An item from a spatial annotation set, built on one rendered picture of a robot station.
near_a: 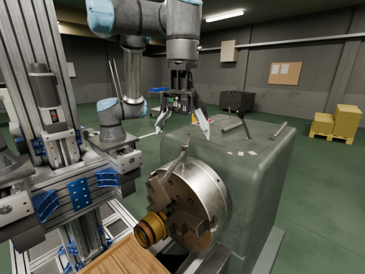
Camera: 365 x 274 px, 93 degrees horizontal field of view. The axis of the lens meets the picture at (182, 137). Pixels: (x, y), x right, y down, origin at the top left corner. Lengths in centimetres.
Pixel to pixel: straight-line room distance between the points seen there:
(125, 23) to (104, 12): 4
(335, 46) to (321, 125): 268
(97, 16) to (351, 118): 509
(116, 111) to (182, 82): 65
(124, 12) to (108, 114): 63
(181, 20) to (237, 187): 51
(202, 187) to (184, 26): 42
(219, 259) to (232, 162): 39
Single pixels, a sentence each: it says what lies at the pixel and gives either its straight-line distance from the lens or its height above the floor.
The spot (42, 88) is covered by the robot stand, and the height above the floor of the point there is 146.
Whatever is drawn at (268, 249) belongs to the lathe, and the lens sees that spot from 134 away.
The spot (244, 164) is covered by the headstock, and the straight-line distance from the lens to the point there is 62.
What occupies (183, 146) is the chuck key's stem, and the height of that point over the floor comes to 132.
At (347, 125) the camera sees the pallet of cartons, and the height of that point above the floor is 40.
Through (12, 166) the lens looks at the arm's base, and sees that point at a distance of 98.
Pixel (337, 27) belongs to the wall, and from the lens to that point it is 710.
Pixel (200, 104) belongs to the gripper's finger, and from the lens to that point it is 46.
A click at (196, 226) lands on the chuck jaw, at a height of 113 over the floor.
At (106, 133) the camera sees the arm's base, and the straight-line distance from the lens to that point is 105.
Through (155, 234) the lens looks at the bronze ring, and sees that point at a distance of 58.
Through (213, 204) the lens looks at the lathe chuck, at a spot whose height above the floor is 116.
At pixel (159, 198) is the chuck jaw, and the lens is 62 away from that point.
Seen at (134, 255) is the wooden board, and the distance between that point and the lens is 82.
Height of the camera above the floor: 154
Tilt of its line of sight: 21 degrees down
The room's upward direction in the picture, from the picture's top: straight up
